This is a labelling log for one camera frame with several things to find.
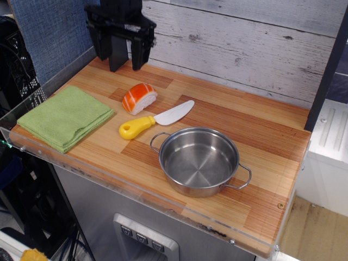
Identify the white plastic box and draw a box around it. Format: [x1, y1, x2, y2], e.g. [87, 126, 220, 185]
[295, 100, 347, 216]

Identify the yellow object bottom left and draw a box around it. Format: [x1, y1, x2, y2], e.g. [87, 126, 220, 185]
[20, 249, 48, 261]

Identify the silver toy fridge cabinet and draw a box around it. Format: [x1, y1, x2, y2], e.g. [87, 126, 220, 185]
[54, 166, 255, 260]

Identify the clear acrylic guard rail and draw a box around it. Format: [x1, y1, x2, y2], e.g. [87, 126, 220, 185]
[1, 48, 310, 260]

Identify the dark grey post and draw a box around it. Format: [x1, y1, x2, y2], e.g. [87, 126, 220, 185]
[304, 8, 347, 132]
[109, 36, 128, 72]

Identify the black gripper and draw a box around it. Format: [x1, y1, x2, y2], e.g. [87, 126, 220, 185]
[84, 1, 157, 71]

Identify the dark grey right post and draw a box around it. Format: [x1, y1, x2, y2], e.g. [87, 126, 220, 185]
[304, 8, 347, 132]

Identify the folded green cloth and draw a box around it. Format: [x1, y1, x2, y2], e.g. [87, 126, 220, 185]
[17, 86, 114, 153]

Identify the black plastic crate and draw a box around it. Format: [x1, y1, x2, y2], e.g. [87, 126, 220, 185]
[1, 16, 40, 108]

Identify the dark grey left post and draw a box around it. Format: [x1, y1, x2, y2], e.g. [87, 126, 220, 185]
[109, 36, 128, 72]

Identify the silver dispenser button panel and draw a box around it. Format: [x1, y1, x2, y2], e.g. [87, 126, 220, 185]
[113, 213, 180, 260]

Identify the orange white toy cake slice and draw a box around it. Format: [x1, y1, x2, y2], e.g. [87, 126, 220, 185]
[122, 83, 158, 115]

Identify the stainless steel pot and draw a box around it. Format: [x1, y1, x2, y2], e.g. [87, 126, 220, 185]
[155, 127, 241, 197]

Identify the toy knife yellow handle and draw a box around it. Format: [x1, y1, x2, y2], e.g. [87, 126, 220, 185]
[119, 100, 196, 141]

